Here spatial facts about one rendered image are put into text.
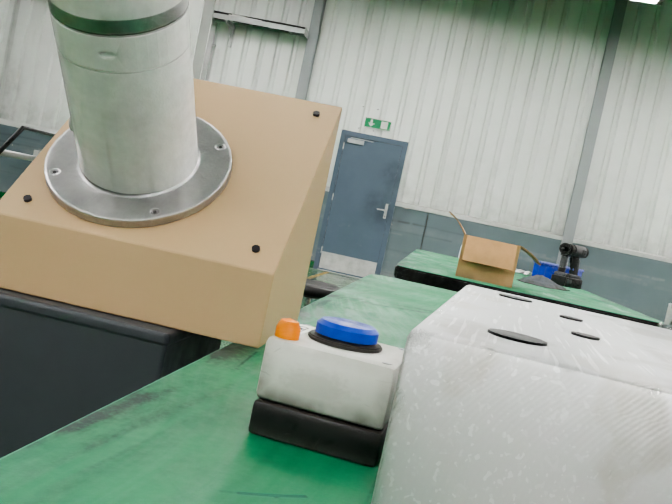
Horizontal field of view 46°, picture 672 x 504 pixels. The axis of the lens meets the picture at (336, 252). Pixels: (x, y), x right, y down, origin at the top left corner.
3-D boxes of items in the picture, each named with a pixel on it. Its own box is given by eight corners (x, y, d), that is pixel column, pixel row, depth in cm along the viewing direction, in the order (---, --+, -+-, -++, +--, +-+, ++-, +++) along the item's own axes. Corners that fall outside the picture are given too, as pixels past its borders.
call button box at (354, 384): (283, 406, 55) (302, 318, 55) (419, 443, 53) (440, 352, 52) (245, 433, 47) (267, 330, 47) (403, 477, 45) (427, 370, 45)
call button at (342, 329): (320, 341, 52) (326, 312, 52) (378, 356, 51) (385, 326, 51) (304, 349, 48) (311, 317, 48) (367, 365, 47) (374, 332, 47)
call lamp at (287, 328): (278, 333, 48) (282, 314, 48) (301, 339, 48) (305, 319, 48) (271, 335, 47) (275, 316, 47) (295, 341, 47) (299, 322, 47)
